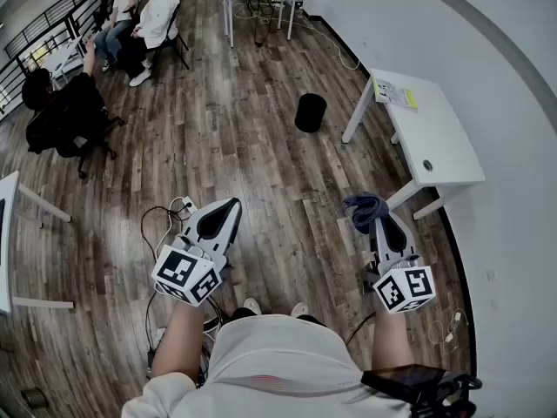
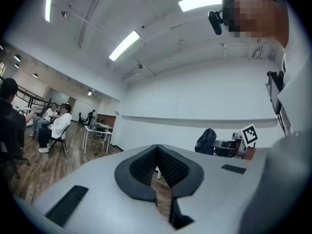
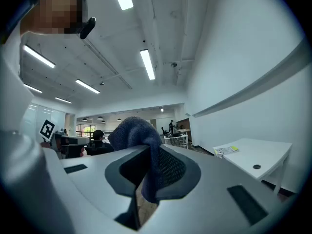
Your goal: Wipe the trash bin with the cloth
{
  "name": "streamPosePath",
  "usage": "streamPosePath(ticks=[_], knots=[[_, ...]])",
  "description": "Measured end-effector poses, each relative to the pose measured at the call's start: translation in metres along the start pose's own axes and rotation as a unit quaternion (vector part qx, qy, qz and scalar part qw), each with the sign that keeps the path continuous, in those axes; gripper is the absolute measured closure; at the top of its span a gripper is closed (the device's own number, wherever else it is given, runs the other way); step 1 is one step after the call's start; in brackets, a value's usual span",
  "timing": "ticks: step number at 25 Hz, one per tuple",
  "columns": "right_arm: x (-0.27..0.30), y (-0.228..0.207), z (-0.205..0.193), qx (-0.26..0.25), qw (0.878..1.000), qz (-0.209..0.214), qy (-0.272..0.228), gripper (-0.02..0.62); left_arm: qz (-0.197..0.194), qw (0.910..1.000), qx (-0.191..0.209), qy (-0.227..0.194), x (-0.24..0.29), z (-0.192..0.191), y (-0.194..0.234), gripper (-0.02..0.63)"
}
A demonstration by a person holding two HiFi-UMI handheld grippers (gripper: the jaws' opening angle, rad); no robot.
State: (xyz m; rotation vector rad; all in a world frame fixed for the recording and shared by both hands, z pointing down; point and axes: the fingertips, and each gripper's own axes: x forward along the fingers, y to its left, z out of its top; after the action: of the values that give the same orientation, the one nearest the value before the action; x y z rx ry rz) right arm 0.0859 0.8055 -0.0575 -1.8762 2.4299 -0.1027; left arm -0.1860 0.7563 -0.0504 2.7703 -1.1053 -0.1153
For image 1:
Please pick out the white table with thin legs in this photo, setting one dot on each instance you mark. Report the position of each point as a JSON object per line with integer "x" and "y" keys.
{"x": 8, "y": 242}

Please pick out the booklet with yellow strip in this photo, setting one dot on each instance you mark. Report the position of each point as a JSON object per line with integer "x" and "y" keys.
{"x": 393, "y": 94}

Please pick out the person's right forearm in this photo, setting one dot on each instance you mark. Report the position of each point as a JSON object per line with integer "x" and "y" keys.
{"x": 391, "y": 342}

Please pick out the person's black shorts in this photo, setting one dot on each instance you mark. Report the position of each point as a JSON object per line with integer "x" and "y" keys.
{"x": 240, "y": 312}

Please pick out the white desk with grommet hole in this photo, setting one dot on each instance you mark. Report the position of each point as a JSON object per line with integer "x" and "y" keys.
{"x": 431, "y": 137}

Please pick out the black round bin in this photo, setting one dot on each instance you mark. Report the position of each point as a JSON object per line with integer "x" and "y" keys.
{"x": 310, "y": 113}

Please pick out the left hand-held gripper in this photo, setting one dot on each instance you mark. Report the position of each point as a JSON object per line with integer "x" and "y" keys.
{"x": 174, "y": 268}

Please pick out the black flat device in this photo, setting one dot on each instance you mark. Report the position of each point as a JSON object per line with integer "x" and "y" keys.
{"x": 400, "y": 379}

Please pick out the person's white shoe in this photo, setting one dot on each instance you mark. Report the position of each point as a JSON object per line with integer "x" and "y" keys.
{"x": 252, "y": 305}
{"x": 299, "y": 309}

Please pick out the small white table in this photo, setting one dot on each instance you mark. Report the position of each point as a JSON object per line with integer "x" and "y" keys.
{"x": 65, "y": 59}

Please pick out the person's left white shoe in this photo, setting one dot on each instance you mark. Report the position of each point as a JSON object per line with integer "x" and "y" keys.
{"x": 252, "y": 305}

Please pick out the person's right white shoe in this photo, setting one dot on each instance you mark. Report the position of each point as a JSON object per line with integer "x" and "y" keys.
{"x": 299, "y": 309}

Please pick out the person's left forearm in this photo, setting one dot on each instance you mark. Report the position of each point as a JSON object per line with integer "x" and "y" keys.
{"x": 178, "y": 342}

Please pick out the black office chair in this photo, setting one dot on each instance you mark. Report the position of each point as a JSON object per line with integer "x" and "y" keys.
{"x": 93, "y": 139}

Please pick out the black metal railing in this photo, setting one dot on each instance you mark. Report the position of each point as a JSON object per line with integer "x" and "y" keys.
{"x": 43, "y": 24}

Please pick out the white power strip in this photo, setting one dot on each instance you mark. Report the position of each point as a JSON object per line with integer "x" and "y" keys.
{"x": 185, "y": 205}

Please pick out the dark blue cloth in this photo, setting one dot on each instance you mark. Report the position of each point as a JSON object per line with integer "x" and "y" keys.
{"x": 365, "y": 209}

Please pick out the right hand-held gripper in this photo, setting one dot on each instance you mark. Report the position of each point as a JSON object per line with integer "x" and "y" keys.
{"x": 404, "y": 290}

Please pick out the black folding chair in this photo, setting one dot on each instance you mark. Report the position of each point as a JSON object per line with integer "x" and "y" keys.
{"x": 174, "y": 37}

